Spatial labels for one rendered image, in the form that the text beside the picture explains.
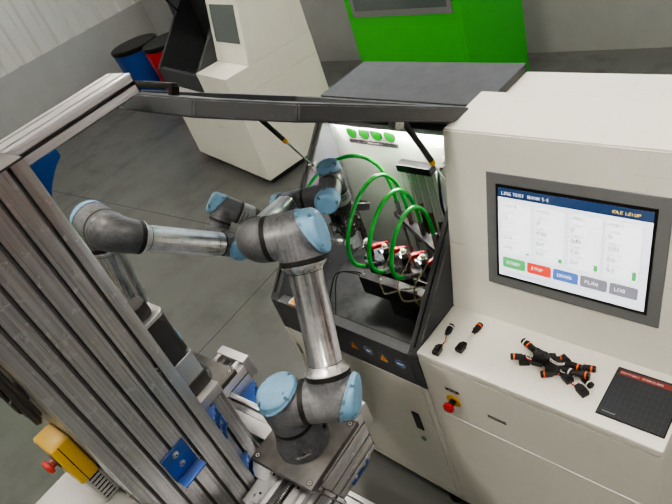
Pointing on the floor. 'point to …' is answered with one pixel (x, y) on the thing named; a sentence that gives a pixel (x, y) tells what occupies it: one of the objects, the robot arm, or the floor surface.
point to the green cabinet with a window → (439, 30)
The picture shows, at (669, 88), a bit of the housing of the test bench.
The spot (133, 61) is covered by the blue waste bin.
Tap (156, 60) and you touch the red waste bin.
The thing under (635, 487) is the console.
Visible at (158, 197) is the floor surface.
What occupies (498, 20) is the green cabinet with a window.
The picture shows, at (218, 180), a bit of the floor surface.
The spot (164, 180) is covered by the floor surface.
